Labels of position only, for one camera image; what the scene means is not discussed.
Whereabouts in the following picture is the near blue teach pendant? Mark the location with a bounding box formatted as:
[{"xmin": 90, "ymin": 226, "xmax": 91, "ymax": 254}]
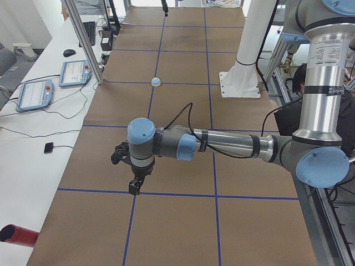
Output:
[{"xmin": 16, "ymin": 79, "xmax": 54, "ymax": 112}]

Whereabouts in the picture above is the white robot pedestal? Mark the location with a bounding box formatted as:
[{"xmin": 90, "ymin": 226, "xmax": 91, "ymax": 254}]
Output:
[{"xmin": 219, "ymin": 0, "xmax": 278, "ymax": 99}]

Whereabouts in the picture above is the person in black shirt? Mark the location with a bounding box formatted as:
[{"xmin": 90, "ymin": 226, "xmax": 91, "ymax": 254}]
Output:
[{"xmin": 274, "ymin": 64, "xmax": 354, "ymax": 157}]

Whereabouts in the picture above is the black monitor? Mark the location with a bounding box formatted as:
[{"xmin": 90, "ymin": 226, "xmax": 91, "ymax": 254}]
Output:
[{"xmin": 103, "ymin": 0, "xmax": 121, "ymax": 35}]

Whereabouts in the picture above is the aluminium frame post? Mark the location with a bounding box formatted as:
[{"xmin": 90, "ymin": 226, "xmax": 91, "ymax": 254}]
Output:
[{"xmin": 64, "ymin": 0, "xmax": 104, "ymax": 85}]

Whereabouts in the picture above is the small black puck device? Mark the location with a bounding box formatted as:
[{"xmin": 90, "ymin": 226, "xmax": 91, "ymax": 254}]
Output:
[{"xmin": 44, "ymin": 142, "xmax": 54, "ymax": 154}]

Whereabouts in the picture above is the red cylinder tube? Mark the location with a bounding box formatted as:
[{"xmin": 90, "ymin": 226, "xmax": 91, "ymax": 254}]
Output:
[{"xmin": 1, "ymin": 224, "xmax": 39, "ymax": 248}]

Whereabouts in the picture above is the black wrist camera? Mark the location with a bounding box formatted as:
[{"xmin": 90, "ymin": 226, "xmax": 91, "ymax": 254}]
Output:
[{"xmin": 111, "ymin": 142, "xmax": 131, "ymax": 165}]

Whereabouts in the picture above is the blue bell with cream button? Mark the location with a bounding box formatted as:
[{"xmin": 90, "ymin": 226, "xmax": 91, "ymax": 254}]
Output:
[{"xmin": 151, "ymin": 77, "xmax": 161, "ymax": 87}]

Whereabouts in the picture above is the far blue teach pendant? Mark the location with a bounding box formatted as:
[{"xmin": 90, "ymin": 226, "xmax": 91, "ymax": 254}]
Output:
[{"xmin": 58, "ymin": 60, "xmax": 93, "ymax": 88}]

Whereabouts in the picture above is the black keyboard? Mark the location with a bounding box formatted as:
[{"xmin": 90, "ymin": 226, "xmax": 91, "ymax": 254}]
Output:
[{"xmin": 83, "ymin": 21, "xmax": 96, "ymax": 46}]

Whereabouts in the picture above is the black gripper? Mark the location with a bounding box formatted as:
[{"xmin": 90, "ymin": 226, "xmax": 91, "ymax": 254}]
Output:
[{"xmin": 128, "ymin": 165, "xmax": 153, "ymax": 196}]

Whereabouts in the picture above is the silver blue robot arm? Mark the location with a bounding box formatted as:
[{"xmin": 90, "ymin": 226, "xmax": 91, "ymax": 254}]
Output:
[{"xmin": 126, "ymin": 1, "xmax": 354, "ymax": 195}]

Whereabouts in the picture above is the black box with label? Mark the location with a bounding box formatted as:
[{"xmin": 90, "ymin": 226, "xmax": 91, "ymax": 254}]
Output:
[{"xmin": 100, "ymin": 30, "xmax": 113, "ymax": 51}]

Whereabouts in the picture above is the blue teach pendant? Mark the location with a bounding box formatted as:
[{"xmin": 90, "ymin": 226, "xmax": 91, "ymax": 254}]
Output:
[
  {"xmin": 16, "ymin": 79, "xmax": 54, "ymax": 112},
  {"xmin": 58, "ymin": 60, "xmax": 93, "ymax": 88}
]

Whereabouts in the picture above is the black computer mouse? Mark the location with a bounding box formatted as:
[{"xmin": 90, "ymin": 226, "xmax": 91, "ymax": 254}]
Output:
[{"xmin": 63, "ymin": 49, "xmax": 76, "ymax": 58}]

